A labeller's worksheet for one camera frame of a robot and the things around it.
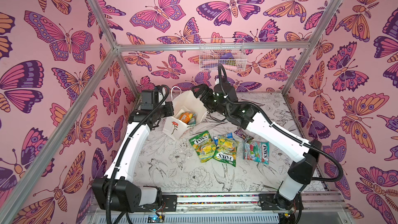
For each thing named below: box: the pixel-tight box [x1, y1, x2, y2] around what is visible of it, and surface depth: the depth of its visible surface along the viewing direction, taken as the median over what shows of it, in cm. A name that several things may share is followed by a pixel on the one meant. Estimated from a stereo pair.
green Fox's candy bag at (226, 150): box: [212, 136, 239, 167], surface depth 89 cm
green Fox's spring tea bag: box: [189, 130, 217, 163], surface depth 92 cm
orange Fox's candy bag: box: [178, 111, 194, 125], surface depth 97 cm
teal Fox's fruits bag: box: [242, 141, 270, 165], surface depth 89 cm
